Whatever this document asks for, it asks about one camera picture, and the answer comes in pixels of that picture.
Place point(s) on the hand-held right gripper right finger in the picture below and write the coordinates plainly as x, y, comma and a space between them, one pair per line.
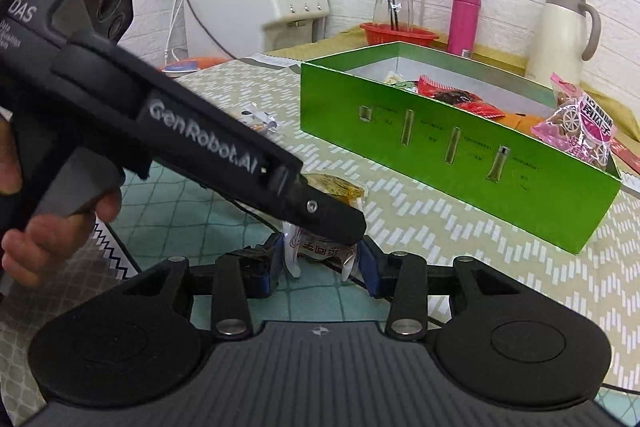
367, 269

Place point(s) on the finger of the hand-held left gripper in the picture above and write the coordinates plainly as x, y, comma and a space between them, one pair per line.
325, 217

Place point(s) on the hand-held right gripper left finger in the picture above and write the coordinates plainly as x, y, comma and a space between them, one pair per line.
276, 267

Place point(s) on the brown snack packet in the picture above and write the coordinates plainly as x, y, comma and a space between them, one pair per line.
332, 187

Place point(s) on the white red print snack packet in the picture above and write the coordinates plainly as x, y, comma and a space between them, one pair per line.
320, 253

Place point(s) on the green cardboard box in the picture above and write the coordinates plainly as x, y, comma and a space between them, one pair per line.
380, 167

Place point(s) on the small clear candy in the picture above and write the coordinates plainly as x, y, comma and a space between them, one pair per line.
257, 119

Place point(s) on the orange trim pastry packet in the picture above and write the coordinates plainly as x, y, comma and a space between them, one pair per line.
455, 98

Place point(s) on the orange snack packet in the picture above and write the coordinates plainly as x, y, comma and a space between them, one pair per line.
525, 123

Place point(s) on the pink seed packet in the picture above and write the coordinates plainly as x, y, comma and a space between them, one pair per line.
582, 127

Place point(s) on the person's left hand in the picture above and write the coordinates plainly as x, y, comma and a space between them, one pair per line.
45, 247

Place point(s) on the patterned tablecloth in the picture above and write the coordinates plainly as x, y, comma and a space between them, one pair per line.
400, 227

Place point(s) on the orange plastic basket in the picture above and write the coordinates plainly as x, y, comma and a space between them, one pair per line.
214, 60

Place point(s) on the white water dispenser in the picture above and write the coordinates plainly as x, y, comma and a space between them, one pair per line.
225, 2

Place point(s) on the red plastic basket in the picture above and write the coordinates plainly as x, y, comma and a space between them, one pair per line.
400, 38

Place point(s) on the pink insulated bottle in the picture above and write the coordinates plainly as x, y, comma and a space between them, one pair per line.
462, 22

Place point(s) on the red envelope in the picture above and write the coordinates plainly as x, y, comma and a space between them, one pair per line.
627, 152

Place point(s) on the cream thermos jug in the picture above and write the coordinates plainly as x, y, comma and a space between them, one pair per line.
555, 37

